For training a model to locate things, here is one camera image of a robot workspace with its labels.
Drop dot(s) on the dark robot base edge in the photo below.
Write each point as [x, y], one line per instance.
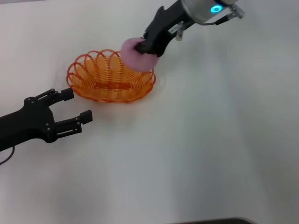
[215, 221]

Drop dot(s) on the orange woven plastic basket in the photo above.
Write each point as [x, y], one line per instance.
[109, 86]

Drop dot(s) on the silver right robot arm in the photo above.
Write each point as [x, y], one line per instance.
[201, 10]

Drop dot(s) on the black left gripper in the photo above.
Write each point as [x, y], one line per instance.
[30, 121]

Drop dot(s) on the pink peach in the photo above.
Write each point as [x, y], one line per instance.
[135, 61]

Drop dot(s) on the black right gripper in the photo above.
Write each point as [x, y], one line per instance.
[163, 30]

